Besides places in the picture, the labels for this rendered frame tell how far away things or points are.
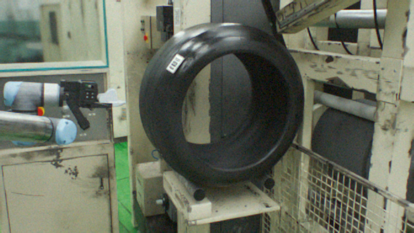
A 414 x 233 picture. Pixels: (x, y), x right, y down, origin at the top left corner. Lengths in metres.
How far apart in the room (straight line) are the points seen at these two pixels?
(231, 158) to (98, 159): 0.71
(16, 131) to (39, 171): 0.95
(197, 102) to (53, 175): 0.81
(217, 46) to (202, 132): 0.56
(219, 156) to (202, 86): 0.31
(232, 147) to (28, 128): 0.89
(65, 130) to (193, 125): 0.68
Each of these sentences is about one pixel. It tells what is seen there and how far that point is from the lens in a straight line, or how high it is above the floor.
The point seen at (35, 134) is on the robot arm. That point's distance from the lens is 1.18.
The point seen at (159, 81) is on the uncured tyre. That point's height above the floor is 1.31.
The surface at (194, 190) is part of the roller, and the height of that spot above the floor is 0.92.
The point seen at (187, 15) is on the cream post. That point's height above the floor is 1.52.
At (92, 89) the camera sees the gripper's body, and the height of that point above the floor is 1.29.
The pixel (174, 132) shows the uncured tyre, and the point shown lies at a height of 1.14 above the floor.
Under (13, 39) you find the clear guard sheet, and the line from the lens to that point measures 1.99.
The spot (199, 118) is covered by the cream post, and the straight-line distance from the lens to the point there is 1.74.
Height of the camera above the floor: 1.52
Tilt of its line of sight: 14 degrees down
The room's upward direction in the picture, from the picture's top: straight up
